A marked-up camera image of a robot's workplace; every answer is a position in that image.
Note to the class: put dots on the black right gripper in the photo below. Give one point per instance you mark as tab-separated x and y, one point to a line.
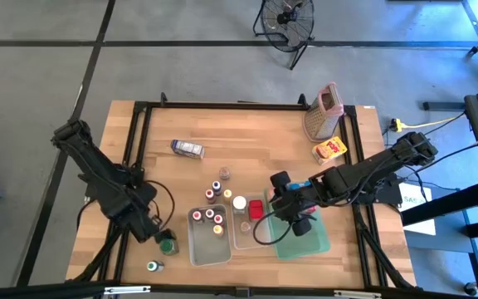
295	199

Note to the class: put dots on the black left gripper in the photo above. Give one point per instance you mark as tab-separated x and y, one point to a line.
147	228

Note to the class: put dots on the red food colouring bottle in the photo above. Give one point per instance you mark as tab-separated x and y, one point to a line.
196	216
218	219
210	195

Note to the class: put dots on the white lid spice jar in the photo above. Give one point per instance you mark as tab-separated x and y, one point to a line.
239	203

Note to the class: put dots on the small glass sprinkles jar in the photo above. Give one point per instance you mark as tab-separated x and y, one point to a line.
245	227
224	173

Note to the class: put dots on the purple food colouring bottle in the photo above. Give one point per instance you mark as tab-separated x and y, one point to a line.
209	213

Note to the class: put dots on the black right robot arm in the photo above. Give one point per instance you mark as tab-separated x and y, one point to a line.
367	170

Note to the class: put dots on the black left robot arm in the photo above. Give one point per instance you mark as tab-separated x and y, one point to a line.
98	166

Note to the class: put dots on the green lid jar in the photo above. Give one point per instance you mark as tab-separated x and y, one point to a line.
168	247

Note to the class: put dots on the small green lid bottle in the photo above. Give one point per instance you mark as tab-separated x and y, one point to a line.
154	266

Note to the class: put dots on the green plastic bin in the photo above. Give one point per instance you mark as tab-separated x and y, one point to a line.
305	249

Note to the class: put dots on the yellow cereal box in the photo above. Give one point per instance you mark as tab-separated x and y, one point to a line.
329	150

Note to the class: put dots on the clear left plastic bin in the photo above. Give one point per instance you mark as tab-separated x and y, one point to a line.
206	249

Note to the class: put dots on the yellow food colouring bottle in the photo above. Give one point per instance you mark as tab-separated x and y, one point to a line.
227	195

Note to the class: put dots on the clear plastic container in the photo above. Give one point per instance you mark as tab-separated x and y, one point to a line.
243	243

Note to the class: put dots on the blue food colouring bottle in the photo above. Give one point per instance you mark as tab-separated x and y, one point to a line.
216	187

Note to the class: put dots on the pink metal box grater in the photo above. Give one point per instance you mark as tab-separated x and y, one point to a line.
324	120

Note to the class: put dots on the white paper sign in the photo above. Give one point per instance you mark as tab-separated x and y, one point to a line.
419	220

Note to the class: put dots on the black gantry beam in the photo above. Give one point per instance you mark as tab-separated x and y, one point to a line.
35	290

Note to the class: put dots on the grey floor bar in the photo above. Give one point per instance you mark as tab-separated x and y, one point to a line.
442	106

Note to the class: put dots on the black floor fan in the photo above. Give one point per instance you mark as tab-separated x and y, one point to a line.
286	18

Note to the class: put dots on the black caster wheel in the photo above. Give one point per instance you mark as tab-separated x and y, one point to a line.
470	288

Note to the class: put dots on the silver beam bracket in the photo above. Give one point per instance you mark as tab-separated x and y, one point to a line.
127	290
357	294

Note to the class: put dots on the black metal table frame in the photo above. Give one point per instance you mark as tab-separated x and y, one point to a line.
222	105

